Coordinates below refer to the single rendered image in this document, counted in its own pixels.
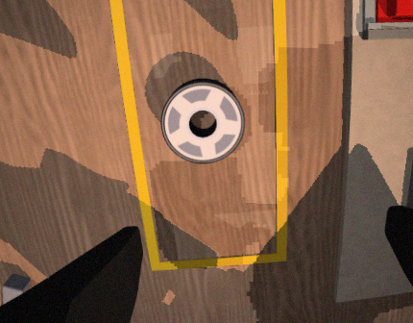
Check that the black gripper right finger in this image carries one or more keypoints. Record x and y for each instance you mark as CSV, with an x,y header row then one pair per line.
x,y
399,233

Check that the yellow rectangular outline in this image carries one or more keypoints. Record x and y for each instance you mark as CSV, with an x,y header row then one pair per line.
x,y
126,78

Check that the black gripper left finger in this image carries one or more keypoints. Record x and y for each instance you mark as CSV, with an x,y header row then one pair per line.
x,y
100,286

